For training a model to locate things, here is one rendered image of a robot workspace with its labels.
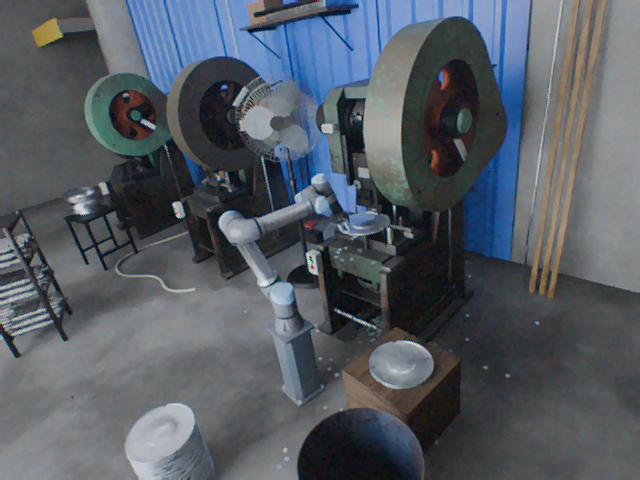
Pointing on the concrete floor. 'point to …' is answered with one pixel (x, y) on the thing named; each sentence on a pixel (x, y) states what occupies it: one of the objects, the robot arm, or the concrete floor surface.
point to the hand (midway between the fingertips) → (347, 231)
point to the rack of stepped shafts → (22, 284)
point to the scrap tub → (360, 448)
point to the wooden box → (439, 416)
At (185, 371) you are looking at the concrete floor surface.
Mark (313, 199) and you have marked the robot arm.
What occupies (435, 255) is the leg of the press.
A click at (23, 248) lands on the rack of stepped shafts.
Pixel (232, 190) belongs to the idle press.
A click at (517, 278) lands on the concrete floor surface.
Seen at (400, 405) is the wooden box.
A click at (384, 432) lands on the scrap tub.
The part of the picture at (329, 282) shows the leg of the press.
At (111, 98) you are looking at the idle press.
